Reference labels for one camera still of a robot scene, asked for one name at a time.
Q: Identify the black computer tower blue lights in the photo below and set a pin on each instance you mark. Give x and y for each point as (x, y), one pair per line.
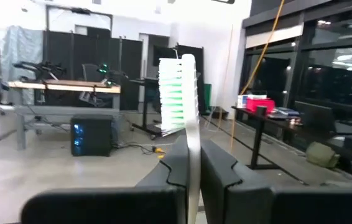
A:
(92, 137)

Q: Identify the yellow floor power plug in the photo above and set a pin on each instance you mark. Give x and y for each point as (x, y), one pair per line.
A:
(159, 151)

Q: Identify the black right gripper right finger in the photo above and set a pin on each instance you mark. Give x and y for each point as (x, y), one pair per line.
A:
(225, 193)

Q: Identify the background robot arm green light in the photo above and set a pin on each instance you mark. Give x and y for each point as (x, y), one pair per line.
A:
(110, 74)

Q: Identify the black background robot arm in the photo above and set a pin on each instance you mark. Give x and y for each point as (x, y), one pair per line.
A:
(45, 67)

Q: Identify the green bin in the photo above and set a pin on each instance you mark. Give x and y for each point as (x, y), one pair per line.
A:
(207, 98)

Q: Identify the black cylinder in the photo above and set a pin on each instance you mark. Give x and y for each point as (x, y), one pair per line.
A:
(261, 111)

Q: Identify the olive backpack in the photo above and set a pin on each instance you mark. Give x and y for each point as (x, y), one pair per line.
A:
(322, 155)

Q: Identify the wooden workbench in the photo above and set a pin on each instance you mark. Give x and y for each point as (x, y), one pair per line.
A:
(70, 85)

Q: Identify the white and blue box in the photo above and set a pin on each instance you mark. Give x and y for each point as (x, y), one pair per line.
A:
(242, 102)

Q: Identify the black standing desk on casters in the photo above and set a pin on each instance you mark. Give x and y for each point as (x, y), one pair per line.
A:
(146, 102)

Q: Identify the black partition screens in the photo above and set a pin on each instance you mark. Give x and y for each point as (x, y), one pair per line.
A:
(70, 49)

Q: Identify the black camera gantry frame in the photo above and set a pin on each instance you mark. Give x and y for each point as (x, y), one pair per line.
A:
(79, 11)

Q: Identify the green and white toothbrush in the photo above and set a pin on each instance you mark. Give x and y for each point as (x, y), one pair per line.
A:
(191, 109)

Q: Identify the red plastic box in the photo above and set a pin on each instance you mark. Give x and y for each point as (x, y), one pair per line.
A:
(260, 105)

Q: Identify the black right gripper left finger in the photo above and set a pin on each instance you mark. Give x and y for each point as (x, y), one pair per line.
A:
(176, 168)

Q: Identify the grey cloth cover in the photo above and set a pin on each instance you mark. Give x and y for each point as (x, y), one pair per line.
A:
(20, 46)

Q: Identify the black office chair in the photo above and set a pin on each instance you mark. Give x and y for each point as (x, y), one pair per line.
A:
(90, 73)

